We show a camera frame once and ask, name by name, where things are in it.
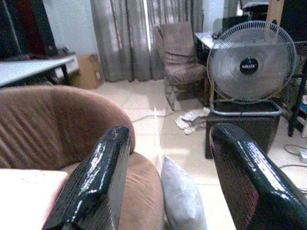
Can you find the grey pillow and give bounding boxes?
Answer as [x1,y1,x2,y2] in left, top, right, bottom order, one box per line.
[161,155,208,230]

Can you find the white table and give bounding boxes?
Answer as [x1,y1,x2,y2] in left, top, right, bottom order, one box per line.
[0,54,77,88]

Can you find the brown fabric chair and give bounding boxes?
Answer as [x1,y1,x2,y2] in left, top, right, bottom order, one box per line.
[155,21,209,111]

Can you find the grey desk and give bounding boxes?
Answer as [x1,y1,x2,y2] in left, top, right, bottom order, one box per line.
[194,31,224,60]

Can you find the crumpled white cloth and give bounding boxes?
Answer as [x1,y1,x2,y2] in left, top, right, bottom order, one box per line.
[174,107,212,135]

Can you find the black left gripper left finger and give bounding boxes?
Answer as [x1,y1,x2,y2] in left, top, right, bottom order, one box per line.
[42,126,132,230]

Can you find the black box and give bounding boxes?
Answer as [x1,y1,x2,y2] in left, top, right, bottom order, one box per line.
[205,112,281,160]

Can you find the black television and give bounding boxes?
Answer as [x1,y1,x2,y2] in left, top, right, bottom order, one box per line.
[0,0,57,59]

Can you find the black monitor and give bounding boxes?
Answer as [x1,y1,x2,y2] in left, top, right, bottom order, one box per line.
[279,0,307,43]

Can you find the wooden post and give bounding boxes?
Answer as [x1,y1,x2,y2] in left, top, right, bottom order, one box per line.
[266,0,285,26]

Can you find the grey round fan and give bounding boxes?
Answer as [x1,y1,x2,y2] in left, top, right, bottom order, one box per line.
[206,20,297,117]

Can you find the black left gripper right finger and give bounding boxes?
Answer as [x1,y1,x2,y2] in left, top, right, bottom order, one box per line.
[210,123,307,230]

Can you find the cardboard box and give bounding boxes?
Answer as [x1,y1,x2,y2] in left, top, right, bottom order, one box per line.
[71,54,105,90]

